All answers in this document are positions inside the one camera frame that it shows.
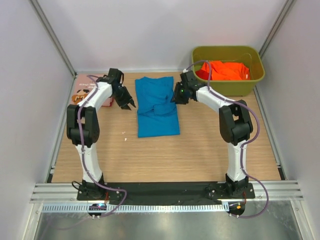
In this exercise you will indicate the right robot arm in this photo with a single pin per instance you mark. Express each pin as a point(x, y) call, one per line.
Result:
point(235, 126)

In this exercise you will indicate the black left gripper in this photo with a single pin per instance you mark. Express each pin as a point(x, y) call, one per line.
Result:
point(123, 98)

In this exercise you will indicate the white slotted cable duct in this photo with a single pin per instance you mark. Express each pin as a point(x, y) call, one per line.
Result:
point(101, 208)

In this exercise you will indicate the aluminium front rail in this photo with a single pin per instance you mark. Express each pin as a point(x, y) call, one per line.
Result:
point(278, 190)

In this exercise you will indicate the olive green plastic bin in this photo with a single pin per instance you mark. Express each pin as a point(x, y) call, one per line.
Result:
point(230, 53)

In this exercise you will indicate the left aluminium frame post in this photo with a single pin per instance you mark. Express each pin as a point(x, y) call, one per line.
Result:
point(52, 35)

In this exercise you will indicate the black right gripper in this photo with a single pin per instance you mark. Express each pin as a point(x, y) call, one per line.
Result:
point(179, 95)

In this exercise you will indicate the aluminium frame post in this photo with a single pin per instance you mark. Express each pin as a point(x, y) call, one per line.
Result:
point(52, 35)
point(280, 19)

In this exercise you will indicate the folded pink t shirt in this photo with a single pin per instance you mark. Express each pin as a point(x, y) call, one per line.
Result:
point(88, 89)

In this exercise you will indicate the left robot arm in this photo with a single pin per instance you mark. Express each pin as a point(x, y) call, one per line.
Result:
point(82, 128)

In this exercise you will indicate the orange t shirt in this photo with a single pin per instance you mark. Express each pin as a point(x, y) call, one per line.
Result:
point(227, 71)

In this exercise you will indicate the red t shirt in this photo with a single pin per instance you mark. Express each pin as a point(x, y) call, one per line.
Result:
point(204, 75)

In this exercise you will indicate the right aluminium frame post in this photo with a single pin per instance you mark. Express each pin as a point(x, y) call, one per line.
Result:
point(280, 19)

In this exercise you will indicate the blue t shirt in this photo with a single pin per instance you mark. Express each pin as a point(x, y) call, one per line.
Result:
point(157, 116)

